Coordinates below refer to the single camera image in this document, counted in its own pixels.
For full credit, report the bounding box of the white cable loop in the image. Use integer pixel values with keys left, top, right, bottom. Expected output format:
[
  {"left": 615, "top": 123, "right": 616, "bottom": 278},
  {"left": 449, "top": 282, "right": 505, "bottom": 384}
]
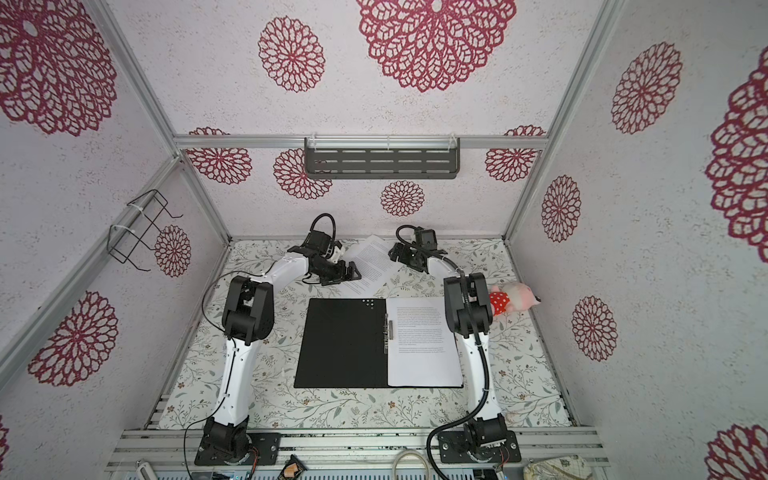
[{"left": 391, "top": 449, "right": 433, "bottom": 480}]

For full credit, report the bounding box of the printed paper sheet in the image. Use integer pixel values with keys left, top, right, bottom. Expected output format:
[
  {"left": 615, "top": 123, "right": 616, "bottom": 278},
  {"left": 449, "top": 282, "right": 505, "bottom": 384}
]
[
  {"left": 338, "top": 235, "right": 402, "bottom": 298},
  {"left": 386, "top": 297, "right": 463, "bottom": 388}
]

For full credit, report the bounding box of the black wire wall rack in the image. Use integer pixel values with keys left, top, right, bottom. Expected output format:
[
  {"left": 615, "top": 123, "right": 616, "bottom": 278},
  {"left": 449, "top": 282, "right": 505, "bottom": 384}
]
[{"left": 106, "top": 189, "right": 183, "bottom": 272}]

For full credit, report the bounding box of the patterned cloth bag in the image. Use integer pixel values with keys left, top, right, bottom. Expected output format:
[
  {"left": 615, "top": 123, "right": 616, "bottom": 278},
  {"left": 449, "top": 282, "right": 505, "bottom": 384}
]
[{"left": 523, "top": 455, "right": 594, "bottom": 480}]

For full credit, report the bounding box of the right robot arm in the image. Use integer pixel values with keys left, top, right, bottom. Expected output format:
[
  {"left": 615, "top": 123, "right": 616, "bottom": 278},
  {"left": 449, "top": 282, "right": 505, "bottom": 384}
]
[{"left": 389, "top": 230, "right": 508, "bottom": 459}]

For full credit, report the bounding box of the pink plush toy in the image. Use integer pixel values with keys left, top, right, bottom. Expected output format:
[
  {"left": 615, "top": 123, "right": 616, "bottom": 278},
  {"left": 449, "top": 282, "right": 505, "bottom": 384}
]
[{"left": 489, "top": 282, "right": 541, "bottom": 316}]

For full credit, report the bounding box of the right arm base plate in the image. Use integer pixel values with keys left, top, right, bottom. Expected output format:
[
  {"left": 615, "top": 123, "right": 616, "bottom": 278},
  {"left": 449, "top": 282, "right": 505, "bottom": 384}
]
[{"left": 437, "top": 414, "right": 522, "bottom": 464}]

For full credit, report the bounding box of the grey wall shelf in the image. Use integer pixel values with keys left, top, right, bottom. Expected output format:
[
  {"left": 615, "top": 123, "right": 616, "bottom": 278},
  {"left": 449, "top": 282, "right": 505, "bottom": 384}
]
[{"left": 304, "top": 136, "right": 461, "bottom": 180}]

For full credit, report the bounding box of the printed paper sheet back top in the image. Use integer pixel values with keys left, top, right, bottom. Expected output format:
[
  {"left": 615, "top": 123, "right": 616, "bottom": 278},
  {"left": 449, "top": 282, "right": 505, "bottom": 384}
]
[{"left": 338, "top": 235, "right": 402, "bottom": 298}]

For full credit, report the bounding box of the blue black folder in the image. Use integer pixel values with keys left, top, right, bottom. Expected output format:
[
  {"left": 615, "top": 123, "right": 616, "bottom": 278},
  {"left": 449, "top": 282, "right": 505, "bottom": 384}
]
[{"left": 293, "top": 297, "right": 465, "bottom": 390}]

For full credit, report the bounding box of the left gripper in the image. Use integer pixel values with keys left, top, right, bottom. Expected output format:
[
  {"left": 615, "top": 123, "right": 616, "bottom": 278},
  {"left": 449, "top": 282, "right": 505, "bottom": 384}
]
[{"left": 314, "top": 259, "right": 362, "bottom": 287}]

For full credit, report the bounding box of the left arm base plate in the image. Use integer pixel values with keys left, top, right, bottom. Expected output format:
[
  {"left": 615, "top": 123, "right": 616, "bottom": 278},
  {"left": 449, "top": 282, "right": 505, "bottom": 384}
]
[{"left": 194, "top": 418, "right": 282, "bottom": 466}]

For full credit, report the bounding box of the metal folder clip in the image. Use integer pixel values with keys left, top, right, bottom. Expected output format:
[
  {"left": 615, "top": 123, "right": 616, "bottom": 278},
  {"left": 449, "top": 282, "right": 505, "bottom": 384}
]
[{"left": 384, "top": 317, "right": 395, "bottom": 355}]

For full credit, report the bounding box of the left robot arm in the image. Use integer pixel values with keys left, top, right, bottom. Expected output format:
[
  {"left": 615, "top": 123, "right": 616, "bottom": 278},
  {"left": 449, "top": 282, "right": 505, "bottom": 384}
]
[{"left": 194, "top": 228, "right": 362, "bottom": 466}]

